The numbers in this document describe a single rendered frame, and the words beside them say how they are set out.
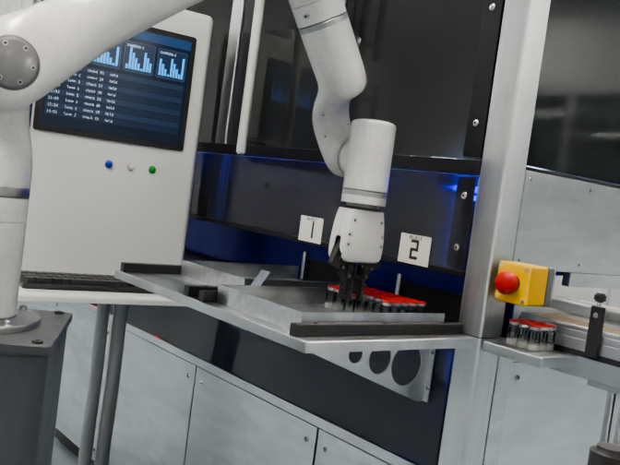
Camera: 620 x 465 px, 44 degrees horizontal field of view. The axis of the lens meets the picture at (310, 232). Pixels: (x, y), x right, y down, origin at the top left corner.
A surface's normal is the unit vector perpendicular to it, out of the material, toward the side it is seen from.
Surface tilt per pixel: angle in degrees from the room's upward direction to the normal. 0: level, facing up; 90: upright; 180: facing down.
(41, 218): 90
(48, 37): 71
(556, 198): 90
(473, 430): 90
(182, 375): 90
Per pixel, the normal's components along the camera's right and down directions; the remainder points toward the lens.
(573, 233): 0.62, 0.12
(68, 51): 0.88, 0.01
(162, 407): -0.77, -0.07
